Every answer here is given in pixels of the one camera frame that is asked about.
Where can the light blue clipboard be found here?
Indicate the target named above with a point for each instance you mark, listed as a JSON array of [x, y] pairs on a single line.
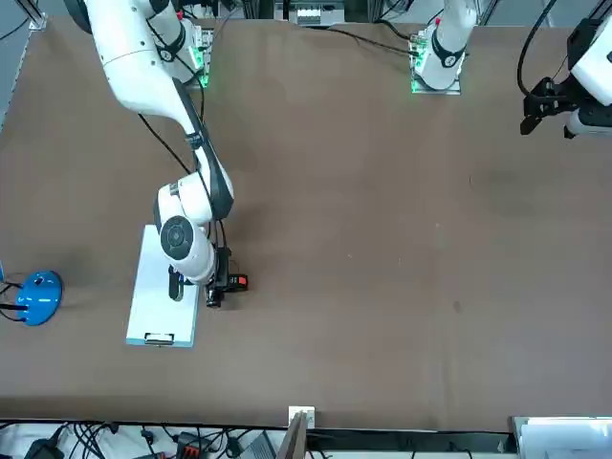
[[184, 342]]

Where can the aluminium corner post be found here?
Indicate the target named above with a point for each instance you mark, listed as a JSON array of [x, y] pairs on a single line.
[[38, 21]]

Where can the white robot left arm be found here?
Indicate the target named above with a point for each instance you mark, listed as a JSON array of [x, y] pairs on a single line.
[[449, 48]]

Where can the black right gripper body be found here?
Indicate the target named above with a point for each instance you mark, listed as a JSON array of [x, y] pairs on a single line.
[[223, 268]]

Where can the brown wooden board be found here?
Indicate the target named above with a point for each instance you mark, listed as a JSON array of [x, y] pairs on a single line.
[[292, 440]]

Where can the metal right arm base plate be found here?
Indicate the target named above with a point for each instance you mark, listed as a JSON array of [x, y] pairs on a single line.
[[205, 81]]

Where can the blue desk lamp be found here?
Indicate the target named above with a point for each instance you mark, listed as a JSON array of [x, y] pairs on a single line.
[[40, 299]]

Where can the black table edge rail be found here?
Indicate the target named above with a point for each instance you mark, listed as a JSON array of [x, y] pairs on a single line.
[[406, 437]]

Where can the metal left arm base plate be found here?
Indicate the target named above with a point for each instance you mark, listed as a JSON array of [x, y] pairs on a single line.
[[454, 91]]

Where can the white box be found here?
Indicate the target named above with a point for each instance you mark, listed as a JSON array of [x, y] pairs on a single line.
[[564, 440]]

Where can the dark ribbed power adapter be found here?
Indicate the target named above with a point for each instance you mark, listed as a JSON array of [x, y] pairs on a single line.
[[258, 447]]

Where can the black power adapter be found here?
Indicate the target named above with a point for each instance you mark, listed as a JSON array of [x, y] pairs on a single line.
[[43, 449]]

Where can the red and black plug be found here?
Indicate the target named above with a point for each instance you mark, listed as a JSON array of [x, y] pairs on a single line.
[[190, 450]]

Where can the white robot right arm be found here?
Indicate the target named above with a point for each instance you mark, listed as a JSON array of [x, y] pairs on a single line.
[[138, 62]]

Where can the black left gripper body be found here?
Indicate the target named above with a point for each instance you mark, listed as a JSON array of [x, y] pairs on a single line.
[[566, 99]]

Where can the small white bracket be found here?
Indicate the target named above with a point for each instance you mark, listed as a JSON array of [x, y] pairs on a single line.
[[311, 416]]

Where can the white paper sheet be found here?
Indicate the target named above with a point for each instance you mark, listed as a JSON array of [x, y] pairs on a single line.
[[153, 306]]

